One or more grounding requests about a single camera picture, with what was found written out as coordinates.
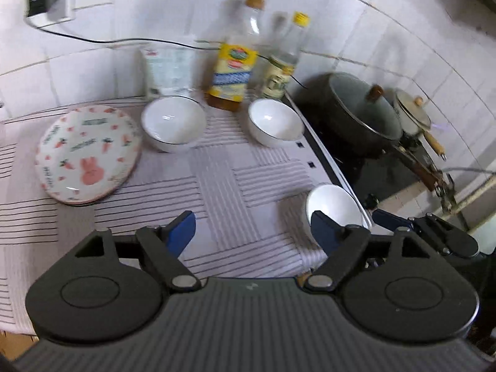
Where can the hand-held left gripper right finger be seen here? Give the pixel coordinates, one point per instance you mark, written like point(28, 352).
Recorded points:
point(323, 232)

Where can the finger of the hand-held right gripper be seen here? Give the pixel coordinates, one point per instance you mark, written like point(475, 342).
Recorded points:
point(387, 219)

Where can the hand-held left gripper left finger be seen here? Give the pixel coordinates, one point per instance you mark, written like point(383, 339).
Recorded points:
point(180, 232)

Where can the white bowl dark rim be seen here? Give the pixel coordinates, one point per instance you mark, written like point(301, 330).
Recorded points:
point(333, 205)
point(174, 124)
point(275, 122)

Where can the rabbit print plate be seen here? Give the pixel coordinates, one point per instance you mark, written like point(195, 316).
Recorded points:
point(87, 151)

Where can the black stove top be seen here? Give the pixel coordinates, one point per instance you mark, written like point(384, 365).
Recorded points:
point(372, 174)

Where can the striped tablecloth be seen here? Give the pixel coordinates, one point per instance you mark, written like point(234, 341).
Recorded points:
point(232, 186)

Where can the small enamel pot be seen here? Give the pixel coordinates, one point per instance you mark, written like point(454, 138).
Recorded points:
point(416, 139)

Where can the cream pot lid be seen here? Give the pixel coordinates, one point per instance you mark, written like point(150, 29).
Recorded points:
point(410, 110)

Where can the glass wok lid wooden knob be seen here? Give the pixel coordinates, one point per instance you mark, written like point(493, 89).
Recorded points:
point(364, 104)

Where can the vinegar bottle yellow cap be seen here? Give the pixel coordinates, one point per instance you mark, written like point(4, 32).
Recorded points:
point(281, 69)

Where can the cooking wine bottle yellow label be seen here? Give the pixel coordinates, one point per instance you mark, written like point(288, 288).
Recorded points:
point(232, 69)

